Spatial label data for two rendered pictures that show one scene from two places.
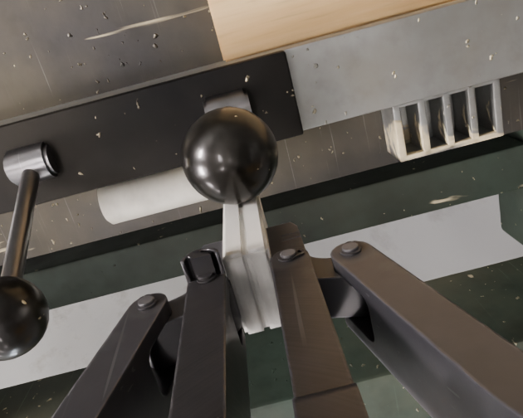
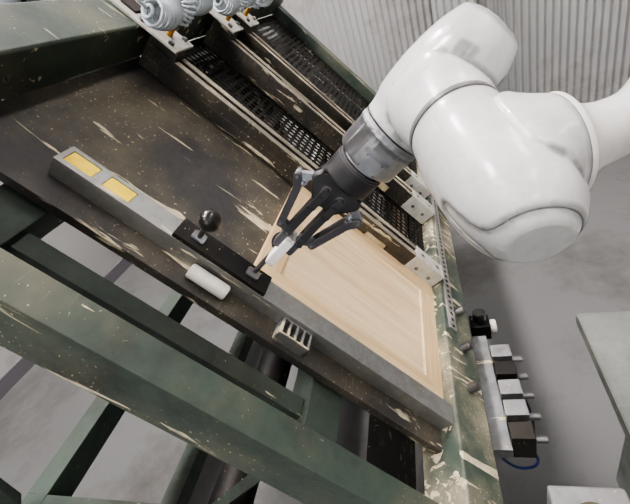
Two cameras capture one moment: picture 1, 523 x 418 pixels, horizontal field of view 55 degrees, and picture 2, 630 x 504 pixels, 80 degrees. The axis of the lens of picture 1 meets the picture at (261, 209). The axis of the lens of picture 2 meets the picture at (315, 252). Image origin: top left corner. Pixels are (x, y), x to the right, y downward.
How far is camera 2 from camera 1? 62 cm
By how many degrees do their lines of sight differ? 76
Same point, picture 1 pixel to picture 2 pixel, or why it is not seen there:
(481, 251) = not seen: outside the picture
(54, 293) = (102, 290)
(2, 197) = (182, 234)
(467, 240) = not seen: outside the picture
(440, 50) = (303, 312)
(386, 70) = (289, 304)
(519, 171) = (299, 406)
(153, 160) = (226, 264)
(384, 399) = (233, 397)
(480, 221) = not seen: outside the picture
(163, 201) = (211, 279)
